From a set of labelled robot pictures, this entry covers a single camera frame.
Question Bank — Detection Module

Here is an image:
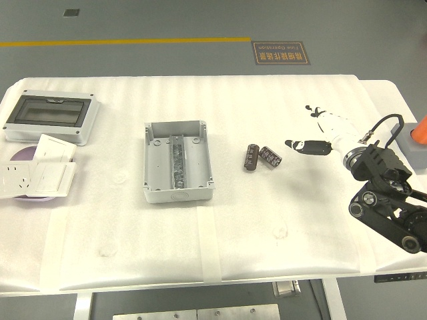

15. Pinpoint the orange cone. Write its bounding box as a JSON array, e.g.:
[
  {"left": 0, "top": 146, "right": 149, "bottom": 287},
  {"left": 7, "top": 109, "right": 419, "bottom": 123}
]
[{"left": 410, "top": 115, "right": 427, "bottom": 145}]

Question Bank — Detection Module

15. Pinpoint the white foam mat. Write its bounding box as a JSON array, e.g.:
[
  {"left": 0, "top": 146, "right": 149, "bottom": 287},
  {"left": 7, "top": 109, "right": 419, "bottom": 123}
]
[{"left": 0, "top": 74, "right": 381, "bottom": 296}]

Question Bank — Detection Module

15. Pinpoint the white wall switch panel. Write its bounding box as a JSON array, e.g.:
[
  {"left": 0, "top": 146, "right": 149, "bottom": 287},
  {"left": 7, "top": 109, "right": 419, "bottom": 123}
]
[{"left": 25, "top": 161, "right": 77, "bottom": 198}]

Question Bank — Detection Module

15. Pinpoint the white blank switch plate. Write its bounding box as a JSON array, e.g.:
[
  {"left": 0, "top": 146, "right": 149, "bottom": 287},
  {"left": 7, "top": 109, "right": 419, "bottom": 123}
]
[{"left": 32, "top": 133, "right": 77, "bottom": 163}]

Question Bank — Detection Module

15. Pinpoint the metal mounting rail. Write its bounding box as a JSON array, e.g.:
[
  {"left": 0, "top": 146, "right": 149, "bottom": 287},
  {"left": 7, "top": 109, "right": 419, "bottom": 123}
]
[{"left": 169, "top": 134, "right": 188, "bottom": 190}]

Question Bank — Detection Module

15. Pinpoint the grey distribution box dark window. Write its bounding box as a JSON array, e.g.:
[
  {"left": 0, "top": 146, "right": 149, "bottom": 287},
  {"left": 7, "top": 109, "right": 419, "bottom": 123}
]
[{"left": 2, "top": 89, "right": 101, "bottom": 147}]

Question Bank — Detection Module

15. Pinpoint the black table control panel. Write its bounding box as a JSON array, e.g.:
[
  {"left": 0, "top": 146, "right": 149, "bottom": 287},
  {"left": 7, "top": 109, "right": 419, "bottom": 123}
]
[{"left": 373, "top": 271, "right": 427, "bottom": 284}]

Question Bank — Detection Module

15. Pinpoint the floor sign with orange text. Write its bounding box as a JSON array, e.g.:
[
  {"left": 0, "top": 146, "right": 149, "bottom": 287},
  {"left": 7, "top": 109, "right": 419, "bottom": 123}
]
[{"left": 250, "top": 41, "right": 312, "bottom": 67}]

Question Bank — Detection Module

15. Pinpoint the white wall socket panel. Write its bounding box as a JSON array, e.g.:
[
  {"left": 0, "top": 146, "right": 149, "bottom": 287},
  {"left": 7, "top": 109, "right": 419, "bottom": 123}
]
[{"left": 0, "top": 161, "right": 38, "bottom": 200}]

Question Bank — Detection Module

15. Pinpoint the metal bracket under table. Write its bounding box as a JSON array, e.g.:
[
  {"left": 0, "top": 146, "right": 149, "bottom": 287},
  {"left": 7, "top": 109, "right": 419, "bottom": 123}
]
[{"left": 272, "top": 281, "right": 302, "bottom": 299}]

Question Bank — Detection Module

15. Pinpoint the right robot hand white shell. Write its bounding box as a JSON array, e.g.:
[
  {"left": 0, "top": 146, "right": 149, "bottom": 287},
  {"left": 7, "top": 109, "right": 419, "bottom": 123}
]
[{"left": 284, "top": 104, "right": 364, "bottom": 159}]

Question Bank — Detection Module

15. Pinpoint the open grey plastic box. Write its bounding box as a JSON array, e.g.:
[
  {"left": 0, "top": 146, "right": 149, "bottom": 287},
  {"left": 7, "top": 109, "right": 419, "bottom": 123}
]
[{"left": 143, "top": 120, "right": 216, "bottom": 204}]

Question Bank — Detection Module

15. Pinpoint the metal floor plate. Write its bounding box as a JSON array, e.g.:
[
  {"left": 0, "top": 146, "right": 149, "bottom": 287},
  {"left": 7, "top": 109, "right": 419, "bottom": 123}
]
[
  {"left": 196, "top": 303, "right": 281, "bottom": 320},
  {"left": 112, "top": 309, "right": 197, "bottom": 320}
]

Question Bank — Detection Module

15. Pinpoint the purple round disc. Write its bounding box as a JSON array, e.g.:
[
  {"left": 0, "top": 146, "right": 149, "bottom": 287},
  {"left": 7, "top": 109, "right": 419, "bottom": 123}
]
[{"left": 9, "top": 145, "right": 58, "bottom": 203}]

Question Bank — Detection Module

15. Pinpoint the white table leg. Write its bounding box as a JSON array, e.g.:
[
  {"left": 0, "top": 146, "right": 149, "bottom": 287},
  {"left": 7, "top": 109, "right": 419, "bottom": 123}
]
[
  {"left": 72, "top": 292, "right": 96, "bottom": 320},
  {"left": 322, "top": 278, "right": 348, "bottom": 320}
]

